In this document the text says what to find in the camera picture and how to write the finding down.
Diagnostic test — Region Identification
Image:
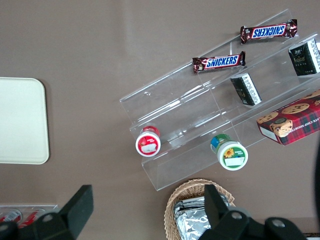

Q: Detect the clear acrylic can holder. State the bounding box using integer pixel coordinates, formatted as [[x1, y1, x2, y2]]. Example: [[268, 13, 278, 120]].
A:
[[0, 204, 59, 230]]

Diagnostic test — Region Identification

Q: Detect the clear acrylic tiered shelf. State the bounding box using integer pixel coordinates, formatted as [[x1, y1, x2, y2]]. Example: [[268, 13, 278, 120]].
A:
[[118, 8, 320, 192]]

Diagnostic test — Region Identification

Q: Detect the foil wrapped sandwich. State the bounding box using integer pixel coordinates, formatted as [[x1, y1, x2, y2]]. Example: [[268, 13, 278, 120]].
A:
[[177, 191, 231, 213], [173, 206, 213, 240]]

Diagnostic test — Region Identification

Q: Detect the woven wicker basket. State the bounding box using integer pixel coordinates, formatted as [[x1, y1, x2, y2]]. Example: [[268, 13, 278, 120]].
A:
[[163, 178, 236, 240]]

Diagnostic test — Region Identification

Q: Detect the Snickers chocolate bar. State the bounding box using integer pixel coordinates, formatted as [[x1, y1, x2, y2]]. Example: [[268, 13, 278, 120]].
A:
[[191, 50, 247, 74], [240, 18, 299, 45]]

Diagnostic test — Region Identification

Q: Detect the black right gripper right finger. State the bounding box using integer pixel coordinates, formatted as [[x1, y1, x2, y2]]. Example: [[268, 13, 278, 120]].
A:
[[199, 184, 254, 240]]

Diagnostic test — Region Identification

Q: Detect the cream plastic tray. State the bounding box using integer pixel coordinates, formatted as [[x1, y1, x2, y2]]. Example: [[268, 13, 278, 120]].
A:
[[0, 77, 50, 165]]

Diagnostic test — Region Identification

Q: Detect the red lid yogurt cup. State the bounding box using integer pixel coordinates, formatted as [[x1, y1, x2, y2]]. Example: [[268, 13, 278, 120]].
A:
[[135, 125, 162, 158]]

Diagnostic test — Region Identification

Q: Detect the green lid sunflower cup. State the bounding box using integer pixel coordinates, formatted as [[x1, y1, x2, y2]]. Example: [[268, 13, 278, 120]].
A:
[[209, 133, 249, 171]]

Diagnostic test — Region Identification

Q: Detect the red soda can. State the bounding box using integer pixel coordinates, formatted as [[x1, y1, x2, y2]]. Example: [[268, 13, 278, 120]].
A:
[[17, 208, 46, 229], [0, 209, 23, 225]]

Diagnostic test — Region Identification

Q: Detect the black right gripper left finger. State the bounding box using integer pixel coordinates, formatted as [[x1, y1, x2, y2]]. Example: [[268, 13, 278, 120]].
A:
[[18, 184, 95, 240]]

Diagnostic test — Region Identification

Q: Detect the red tartan cookie box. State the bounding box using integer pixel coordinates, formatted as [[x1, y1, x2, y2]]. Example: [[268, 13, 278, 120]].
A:
[[256, 89, 320, 146]]

